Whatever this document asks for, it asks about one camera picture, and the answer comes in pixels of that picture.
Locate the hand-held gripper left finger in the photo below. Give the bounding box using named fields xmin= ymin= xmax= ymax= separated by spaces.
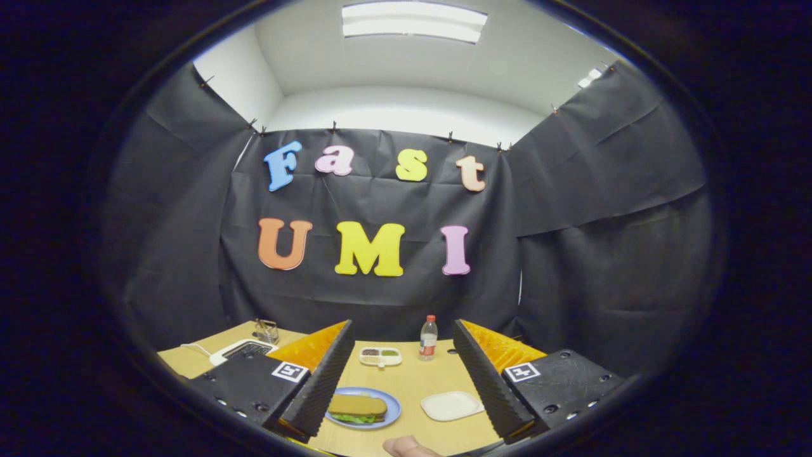
xmin=187 ymin=319 xmax=356 ymax=444

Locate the brown toasted bread slice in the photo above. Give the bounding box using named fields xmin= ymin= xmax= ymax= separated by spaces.
xmin=327 ymin=394 xmax=388 ymax=418

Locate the white toaster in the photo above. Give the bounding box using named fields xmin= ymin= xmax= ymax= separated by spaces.
xmin=209 ymin=338 xmax=280 ymax=368

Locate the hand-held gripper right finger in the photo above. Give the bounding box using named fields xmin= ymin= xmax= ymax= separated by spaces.
xmin=452 ymin=319 xmax=625 ymax=445

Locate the white square plate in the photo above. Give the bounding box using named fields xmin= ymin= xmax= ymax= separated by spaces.
xmin=421 ymin=390 xmax=486 ymax=422

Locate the blue plate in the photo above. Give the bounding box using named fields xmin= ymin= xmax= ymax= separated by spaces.
xmin=325 ymin=387 xmax=402 ymax=430

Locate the black backdrop cloth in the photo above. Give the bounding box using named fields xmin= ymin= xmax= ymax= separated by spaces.
xmin=101 ymin=60 xmax=714 ymax=381

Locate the long ceiling light panel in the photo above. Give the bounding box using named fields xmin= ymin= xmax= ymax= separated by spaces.
xmin=341 ymin=1 xmax=489 ymax=45

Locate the white divided condiment dish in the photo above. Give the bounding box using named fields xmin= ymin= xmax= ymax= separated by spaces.
xmin=359 ymin=346 xmax=403 ymax=369

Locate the clear bottle red cap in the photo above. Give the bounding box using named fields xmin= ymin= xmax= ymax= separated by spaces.
xmin=419 ymin=315 xmax=438 ymax=362

